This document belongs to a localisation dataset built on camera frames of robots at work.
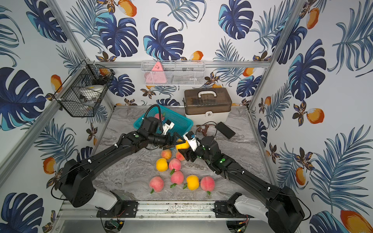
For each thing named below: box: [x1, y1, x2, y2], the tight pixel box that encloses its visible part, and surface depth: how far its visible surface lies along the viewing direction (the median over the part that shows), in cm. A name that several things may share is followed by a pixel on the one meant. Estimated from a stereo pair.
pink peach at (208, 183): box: [200, 176, 216, 192], surface depth 79 cm
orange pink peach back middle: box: [175, 150, 186, 162], surface depth 88 cm
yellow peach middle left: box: [155, 157, 169, 172], surface depth 87 cm
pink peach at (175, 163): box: [168, 158, 182, 171], surface depth 86 cm
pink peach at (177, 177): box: [170, 170, 185, 185], surface depth 82 cm
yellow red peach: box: [175, 140, 190, 150], surface depth 74 cm
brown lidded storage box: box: [183, 87, 233, 125], surface depth 102 cm
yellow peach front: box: [186, 174, 200, 191], surface depth 80 cm
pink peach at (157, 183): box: [149, 176, 165, 193], surface depth 79 cm
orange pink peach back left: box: [160, 149, 172, 160], surface depth 90 cm
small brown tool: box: [196, 123, 210, 137], surface depth 108 cm
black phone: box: [215, 121, 236, 140], surface depth 108 cm
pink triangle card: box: [144, 61, 168, 84], surface depth 92 cm
